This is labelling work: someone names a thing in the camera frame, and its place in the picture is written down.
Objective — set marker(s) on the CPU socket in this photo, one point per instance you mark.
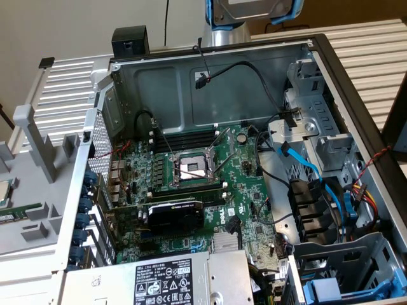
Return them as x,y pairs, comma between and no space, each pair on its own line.
190,166

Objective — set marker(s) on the metal locking lever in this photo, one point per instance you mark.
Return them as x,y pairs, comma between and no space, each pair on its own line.
163,139
193,173

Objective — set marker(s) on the metal socket cover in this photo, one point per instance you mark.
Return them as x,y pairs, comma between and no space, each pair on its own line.
230,139

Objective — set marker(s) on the round coin cell battery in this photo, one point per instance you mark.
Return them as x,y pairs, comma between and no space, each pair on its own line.
242,138

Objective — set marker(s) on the green RAM stick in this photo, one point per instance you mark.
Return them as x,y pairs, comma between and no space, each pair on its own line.
187,191
19,212

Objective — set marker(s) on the green Dell motherboard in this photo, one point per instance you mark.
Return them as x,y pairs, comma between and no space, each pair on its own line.
241,190

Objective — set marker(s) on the black graphics card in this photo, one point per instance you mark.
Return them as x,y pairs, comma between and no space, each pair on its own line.
175,217

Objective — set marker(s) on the open grey PC case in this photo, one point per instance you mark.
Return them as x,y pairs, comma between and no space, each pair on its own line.
159,89

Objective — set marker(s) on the silver chipset heatsink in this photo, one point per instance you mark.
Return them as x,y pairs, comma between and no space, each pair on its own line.
225,243

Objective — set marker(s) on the dark blue slot clip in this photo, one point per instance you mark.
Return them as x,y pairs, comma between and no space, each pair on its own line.
85,206
86,191
83,220
80,237
76,254
90,176

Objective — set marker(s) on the grey optical drive cage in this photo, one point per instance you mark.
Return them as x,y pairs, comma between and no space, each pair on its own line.
318,108

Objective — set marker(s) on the black box with bolts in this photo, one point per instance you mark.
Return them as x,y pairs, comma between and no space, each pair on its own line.
130,39

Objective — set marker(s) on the blue plastic latch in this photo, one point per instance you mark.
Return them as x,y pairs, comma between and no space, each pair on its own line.
349,206

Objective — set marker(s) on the grey power supply unit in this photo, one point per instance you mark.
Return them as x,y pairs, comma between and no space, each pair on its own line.
111,286

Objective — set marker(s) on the grey plastic parts rack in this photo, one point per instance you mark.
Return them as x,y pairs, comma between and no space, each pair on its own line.
38,197

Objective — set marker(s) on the small black table cap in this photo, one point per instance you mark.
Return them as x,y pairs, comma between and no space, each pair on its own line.
46,62

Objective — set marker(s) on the silver CPU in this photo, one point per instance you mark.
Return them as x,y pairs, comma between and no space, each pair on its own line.
4,193

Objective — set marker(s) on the brown cardboard box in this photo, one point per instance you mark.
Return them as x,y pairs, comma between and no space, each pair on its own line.
349,9

